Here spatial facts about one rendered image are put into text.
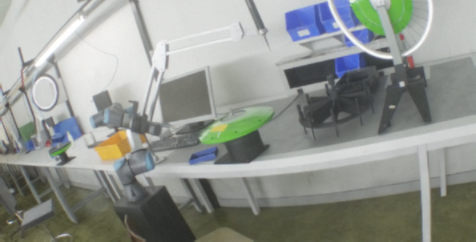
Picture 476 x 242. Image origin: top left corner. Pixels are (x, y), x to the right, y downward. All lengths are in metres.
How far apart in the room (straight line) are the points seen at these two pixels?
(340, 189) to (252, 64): 1.09
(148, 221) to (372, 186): 1.56
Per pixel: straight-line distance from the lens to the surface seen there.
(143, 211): 1.72
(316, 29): 2.02
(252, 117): 1.48
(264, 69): 2.51
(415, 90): 1.42
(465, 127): 1.20
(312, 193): 2.80
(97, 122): 1.64
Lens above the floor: 1.44
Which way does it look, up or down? 11 degrees down
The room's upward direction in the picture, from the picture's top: 21 degrees counter-clockwise
